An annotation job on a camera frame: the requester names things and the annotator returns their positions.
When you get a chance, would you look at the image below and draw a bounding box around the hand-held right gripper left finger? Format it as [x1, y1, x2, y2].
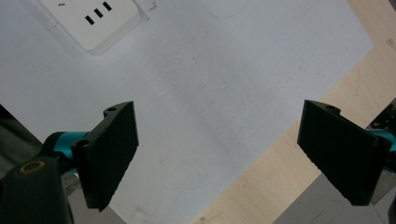
[43, 100, 140, 213]

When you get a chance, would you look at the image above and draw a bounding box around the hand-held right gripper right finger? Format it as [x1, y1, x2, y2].
[296, 99, 396, 206]

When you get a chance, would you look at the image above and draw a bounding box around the white mat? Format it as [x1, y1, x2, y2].
[0, 0, 375, 224]

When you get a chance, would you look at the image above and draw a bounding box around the white power strip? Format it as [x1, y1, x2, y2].
[38, 0, 142, 52]

